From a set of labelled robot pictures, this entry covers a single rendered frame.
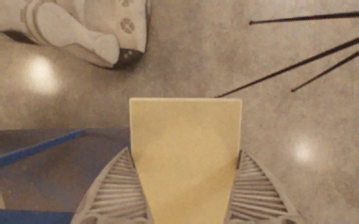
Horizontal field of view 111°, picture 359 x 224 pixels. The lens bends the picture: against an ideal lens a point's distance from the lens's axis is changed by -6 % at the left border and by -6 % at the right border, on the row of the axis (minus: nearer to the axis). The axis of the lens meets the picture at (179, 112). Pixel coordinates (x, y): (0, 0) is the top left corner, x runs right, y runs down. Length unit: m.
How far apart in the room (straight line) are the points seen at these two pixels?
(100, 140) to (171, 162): 0.98
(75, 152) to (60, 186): 0.33
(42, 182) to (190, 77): 1.46
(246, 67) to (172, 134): 1.24
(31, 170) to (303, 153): 2.37
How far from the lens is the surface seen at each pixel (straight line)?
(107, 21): 1.15
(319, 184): 2.04
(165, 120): 0.15
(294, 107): 1.59
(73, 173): 1.36
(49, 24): 0.71
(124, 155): 0.18
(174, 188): 0.19
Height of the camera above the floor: 1.21
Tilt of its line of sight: 83 degrees down
